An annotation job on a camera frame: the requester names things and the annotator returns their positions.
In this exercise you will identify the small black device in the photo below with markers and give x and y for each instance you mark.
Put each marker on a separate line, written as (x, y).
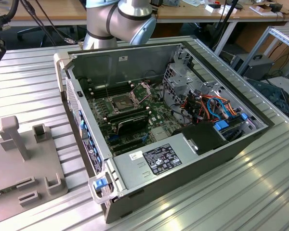
(277, 7)

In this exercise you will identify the black plastic fan shroud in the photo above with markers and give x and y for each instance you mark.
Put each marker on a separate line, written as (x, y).
(202, 138)

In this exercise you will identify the silver metal drive cage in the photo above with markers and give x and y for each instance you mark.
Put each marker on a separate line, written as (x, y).
(180, 83)

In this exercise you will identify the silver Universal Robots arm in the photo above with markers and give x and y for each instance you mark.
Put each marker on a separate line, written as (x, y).
(125, 19)

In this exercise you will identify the CPU socket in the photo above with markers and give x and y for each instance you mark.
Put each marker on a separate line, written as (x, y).
(120, 104)

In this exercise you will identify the green motherboard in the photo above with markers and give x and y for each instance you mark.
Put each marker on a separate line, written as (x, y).
(159, 115)

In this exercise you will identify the black and green expansion card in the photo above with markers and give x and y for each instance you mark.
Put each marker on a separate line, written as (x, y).
(135, 125)

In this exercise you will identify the open cardboard box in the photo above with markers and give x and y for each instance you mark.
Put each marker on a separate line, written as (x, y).
(260, 9)

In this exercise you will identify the blue disk carrier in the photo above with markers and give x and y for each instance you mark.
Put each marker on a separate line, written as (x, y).
(221, 125)

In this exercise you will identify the blue plastic case latch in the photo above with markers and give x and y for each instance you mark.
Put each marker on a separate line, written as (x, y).
(98, 184)

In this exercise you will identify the wooden desk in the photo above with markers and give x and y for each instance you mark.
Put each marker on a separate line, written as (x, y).
(62, 9)
(245, 17)

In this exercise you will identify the silver chipset heatsink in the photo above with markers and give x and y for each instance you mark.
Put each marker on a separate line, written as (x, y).
(159, 134)

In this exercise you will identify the small blue plastic clip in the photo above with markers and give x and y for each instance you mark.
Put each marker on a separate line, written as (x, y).
(244, 116)

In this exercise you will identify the open grey PC case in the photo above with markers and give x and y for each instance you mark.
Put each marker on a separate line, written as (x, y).
(183, 187)

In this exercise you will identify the thin metal locking lever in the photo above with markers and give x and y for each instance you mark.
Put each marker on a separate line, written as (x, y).
(107, 90)

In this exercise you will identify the RAM slot with black clips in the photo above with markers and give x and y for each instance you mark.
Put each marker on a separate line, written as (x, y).
(100, 93)
(100, 89)

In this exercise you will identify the black expansion slot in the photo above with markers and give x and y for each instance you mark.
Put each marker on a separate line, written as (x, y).
(127, 142)
(131, 147)

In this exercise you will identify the blue expansion slot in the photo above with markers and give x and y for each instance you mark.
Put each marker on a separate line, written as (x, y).
(113, 138)

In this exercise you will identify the grey plastic parts rack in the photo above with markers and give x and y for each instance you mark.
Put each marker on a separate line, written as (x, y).
(19, 168)

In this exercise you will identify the silver power supply unit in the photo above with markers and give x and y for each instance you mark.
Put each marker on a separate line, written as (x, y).
(130, 168)

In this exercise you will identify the black office chair base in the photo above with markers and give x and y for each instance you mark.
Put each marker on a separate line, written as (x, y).
(47, 30)

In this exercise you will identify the aluminium profile frame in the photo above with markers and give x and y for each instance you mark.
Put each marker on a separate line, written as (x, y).
(283, 37)

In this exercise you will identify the RAM slot with white clips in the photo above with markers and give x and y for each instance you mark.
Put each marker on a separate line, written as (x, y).
(100, 91)
(100, 87)

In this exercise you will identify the black stand pole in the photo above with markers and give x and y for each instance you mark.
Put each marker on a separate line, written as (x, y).
(229, 12)

